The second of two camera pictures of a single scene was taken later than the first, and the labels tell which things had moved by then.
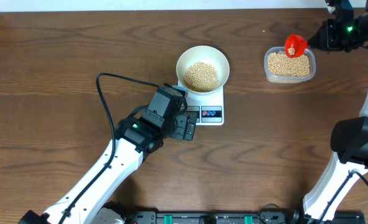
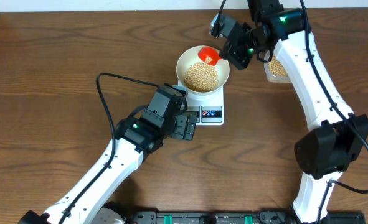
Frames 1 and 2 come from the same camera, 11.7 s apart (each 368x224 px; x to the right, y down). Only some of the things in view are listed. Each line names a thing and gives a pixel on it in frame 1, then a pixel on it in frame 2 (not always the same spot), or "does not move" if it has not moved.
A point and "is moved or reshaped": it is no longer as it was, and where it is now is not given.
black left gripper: x=181 y=121 does not move
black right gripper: x=327 y=30 to x=241 y=63
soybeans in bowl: x=201 y=78 does not move
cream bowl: x=202 y=70 does not move
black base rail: x=241 y=217 does not move
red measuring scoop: x=295 y=46 is moved or reshaped
